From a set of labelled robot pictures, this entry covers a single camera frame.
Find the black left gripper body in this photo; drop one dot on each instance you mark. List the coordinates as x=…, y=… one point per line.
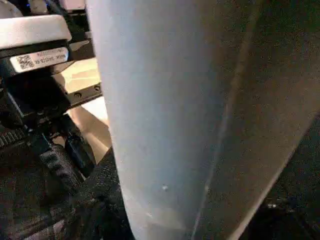
x=35, y=95

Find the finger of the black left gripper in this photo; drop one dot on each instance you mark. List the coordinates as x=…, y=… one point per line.
x=60, y=167

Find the white plastic table top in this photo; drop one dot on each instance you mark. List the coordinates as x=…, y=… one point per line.
x=82, y=75

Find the white plastic table leg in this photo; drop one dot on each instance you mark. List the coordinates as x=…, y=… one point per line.
x=165, y=100

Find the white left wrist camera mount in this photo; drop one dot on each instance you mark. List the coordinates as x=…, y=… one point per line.
x=30, y=30

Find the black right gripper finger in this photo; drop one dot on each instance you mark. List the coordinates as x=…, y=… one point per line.
x=102, y=200

